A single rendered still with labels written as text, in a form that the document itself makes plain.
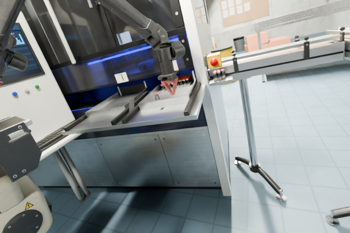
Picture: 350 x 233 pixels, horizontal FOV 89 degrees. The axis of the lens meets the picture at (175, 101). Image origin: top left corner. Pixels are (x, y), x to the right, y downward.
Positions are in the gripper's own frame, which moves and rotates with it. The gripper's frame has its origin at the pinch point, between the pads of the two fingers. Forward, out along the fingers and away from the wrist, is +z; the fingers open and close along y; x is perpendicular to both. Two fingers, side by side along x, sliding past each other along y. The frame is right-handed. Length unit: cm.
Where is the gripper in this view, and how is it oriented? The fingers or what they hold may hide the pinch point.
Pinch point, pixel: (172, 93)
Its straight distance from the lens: 79.7
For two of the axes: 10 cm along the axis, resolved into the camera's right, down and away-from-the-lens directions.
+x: -9.4, 1.0, 3.3
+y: 2.8, -3.5, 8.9
